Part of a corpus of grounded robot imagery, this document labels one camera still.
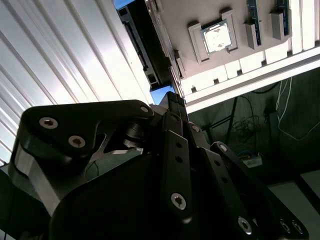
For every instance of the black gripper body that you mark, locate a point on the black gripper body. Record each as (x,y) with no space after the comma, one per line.
(112,212)

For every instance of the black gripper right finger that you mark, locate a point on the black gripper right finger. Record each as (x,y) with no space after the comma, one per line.
(225,180)

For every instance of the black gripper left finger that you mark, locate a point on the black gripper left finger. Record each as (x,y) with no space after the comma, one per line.
(62,130)

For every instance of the hard disk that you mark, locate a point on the hard disk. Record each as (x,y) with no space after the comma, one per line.
(150,50)

